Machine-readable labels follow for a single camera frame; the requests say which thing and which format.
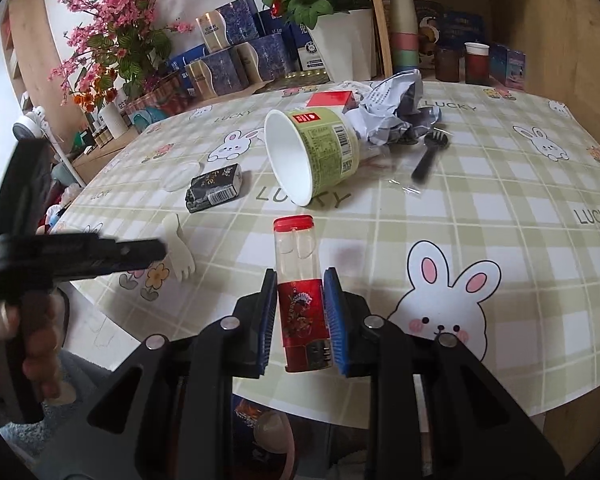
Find wooden shelf unit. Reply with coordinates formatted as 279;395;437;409
374;0;600;131

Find cream plastic spork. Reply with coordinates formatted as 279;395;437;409
161;214;196;283

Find dark red trash bin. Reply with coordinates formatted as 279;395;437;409
232;396;296;479

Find purple small box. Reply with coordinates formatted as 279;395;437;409
490;44;526;90

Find red transparent lighter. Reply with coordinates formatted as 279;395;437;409
273;214;332;373

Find gold foil tray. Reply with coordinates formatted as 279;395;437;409
265;70;330;91

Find blue gift box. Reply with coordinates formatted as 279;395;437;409
233;32;294;84
185;48;249;100
196;0;264;53

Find white flower vase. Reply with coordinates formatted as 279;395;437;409
309;9;377;82

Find pink blossom branches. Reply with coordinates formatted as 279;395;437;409
50;0;194;113

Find green plaid rabbit tablecloth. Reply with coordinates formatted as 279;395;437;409
58;81;600;415

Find blue gift box lower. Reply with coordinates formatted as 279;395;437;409
185;48;249;100

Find fluffy light blue sleeve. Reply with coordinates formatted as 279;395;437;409
0;350;111;467

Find black plastic fork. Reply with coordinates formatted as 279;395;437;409
412;129;450;184

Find blue gift box top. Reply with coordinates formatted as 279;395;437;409
196;0;264;53

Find dark brown glass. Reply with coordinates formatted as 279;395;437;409
434;48;460;82

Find white grey paper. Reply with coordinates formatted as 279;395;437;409
344;68;441;146

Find black tissue pack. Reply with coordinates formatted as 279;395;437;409
185;164;242;214

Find stack of coloured paper cups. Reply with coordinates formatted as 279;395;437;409
390;0;419;73

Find left hand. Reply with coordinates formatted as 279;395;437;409
0;292;65;400

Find cream instant noodle bowl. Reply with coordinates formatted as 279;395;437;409
264;106;360;207

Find clear plastic lid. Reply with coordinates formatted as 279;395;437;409
161;162;202;193

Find dark red drink cup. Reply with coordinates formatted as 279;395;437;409
465;42;490;86

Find white security camera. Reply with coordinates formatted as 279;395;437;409
12;106;48;141

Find red white cigarette pack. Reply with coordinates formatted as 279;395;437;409
306;90;358;114

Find white blue milk carton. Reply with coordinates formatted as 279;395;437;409
298;40;325;72

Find blue gift box middle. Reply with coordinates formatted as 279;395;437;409
233;32;294;84

